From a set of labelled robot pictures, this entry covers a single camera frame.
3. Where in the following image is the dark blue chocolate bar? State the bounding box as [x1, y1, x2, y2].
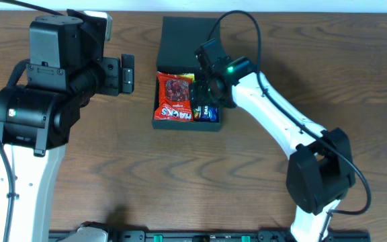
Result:
[193, 106, 218, 122]

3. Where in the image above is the black cardboard box with lid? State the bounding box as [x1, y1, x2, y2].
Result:
[151, 16, 221, 132]

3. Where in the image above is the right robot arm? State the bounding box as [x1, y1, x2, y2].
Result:
[190, 39, 355, 241]

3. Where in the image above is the yellow candy bag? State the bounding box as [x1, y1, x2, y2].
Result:
[179, 73, 195, 80]

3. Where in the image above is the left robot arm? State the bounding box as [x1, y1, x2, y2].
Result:
[0, 9, 134, 241]

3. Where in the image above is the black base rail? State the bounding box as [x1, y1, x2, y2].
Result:
[49, 230, 371, 242]

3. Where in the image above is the red Hacks candy bag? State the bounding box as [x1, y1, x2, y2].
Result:
[154, 72, 194, 122]

